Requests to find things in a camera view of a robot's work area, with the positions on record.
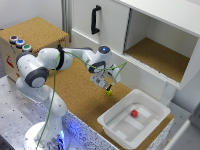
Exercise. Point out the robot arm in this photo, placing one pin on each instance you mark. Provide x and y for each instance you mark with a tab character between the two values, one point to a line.
36	75

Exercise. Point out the red button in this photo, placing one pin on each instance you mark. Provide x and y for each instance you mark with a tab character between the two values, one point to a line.
13	38

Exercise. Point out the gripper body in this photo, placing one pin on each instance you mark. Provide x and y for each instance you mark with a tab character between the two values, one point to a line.
100	79

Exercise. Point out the white cabinet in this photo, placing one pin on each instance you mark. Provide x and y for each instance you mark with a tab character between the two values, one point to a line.
160	50

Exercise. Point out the pink block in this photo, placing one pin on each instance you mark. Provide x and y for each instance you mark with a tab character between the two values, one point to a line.
134	113

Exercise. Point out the green button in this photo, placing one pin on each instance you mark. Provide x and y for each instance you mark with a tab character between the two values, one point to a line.
27	47

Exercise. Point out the white sliding door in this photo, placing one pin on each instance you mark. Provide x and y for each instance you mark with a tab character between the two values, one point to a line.
105	25

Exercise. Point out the blue button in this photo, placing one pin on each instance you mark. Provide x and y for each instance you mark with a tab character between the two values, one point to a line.
20	42

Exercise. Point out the white plastic box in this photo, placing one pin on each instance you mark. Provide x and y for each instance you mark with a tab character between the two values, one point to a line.
133	118

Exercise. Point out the yellow block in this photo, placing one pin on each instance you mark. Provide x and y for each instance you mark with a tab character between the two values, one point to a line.
108	92

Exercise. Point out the wooden drawer box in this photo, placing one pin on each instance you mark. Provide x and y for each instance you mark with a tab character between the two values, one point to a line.
33	36

